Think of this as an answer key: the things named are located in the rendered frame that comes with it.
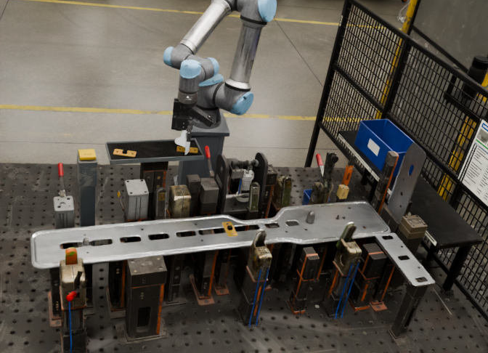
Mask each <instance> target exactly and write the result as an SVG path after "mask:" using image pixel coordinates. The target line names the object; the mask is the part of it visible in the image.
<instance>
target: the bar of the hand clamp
mask: <svg viewBox="0 0 488 353"><path fill-rule="evenodd" d="M337 161H338V156H337V154H336V153H335V152H327V155H326V160H325V167H324V172H323V177H322V184H323V186H324V189H323V192H324V191H325V184H326V182H328V186H329V188H327V190H328V191H330V188H331V184H332V180H333V172H334V168H335V163H336V162H337Z"/></svg>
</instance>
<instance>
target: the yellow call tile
mask: <svg viewBox="0 0 488 353"><path fill-rule="evenodd" d="M78 154H79V158H80V160H96V154H95V151H94V149H88V150H78Z"/></svg>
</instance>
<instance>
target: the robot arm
mask: <svg viewBox="0 0 488 353"><path fill-rule="evenodd" d="M276 8H277V1H276V0H211V5H210V7H209V8H207V10H206V11H205V12H204V13H203V15H202V16H201V17H200V19H199V20H198V21H197V22H196V23H195V24H194V26H193V27H192V28H191V30H190V31H189V32H188V33H187V35H186V36H185V37H184V38H183V39H182V41H181V42H180V43H179V44H178V46H177V47H176V48H175V47H172V46H170V47H169V48H167V49H166V50H165V52H164V54H163V61H164V62H165V64H167V65H168V66H170V67H172V68H176V69H177V70H179V89H178V98H174V107H173V115H172V125H171V129H173V130H176V131H181V130H186V131H182V133H181V136H180V137H179V138H176V139H175V143H176V144H177V145H180V146H182V147H185V155H186V154H188V152H189V151H190V138H191V131H192V125H193V126H196V127H198V128H201V129H215V128H217V127H219V126H220V125H221V114H220V110H219V108H221V109H223V110H226V111H228V112H230V113H231V114H235V115H243V114H244V113H246V112H247V111H248V109H249V108H250V106H251V104H252V102H253V93H252V92H250V90H251V85H250V84H249V79H250V76H251V71H252V67H253V62H254V59H255V56H256V50H257V47H258V44H259V39H260V35H261V30H262V28H263V27H264V26H266V25H267V22H270V21H271V20H272V19H273V18H274V15H275V12H276ZM233 11H237V12H240V13H241V14H240V20H241V21H242V27H241V30H240V36H239V39H238V43H237V48H236V52H235V58H234V61H233V64H232V70H231V73H230V77H229V78H228V79H226V80H225V82H224V81H223V80H224V78H223V76H222V75H220V74H218V72H219V64H218V62H217V61H216V60H215V59H214V58H212V57H209V58H205V59H203V58H200V57H197V56H195V54H196V53H197V51H198V50H199V49H200V48H201V47H202V45H203V44H204V43H205V42H206V40H207V39H208V37H209V36H210V35H211V34H212V33H213V31H214V30H215V29H216V27H217V26H218V25H219V23H220V22H221V21H222V20H223V19H224V18H225V16H228V15H230V14H231V13H232V12H233ZM186 136H187V138H186Z"/></svg>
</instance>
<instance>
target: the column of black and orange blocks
mask: <svg viewBox="0 0 488 353"><path fill-rule="evenodd" d="M398 159H399V155H398V154H397V153H396V152H395V151H388V153H387V156H386V159H385V163H384V166H383V170H382V174H379V181H378V185H377V187H376V190H375V195H374V196H373V199H372V202H371V206H372V207H373V208H374V209H375V211H376V212H377V213H378V214H380V212H381V208H382V205H383V202H384V199H385V197H386V193H387V191H388V188H389V185H390V182H391V178H392V176H393V174H394V170H395V168H396V165H397V161H398Z"/></svg>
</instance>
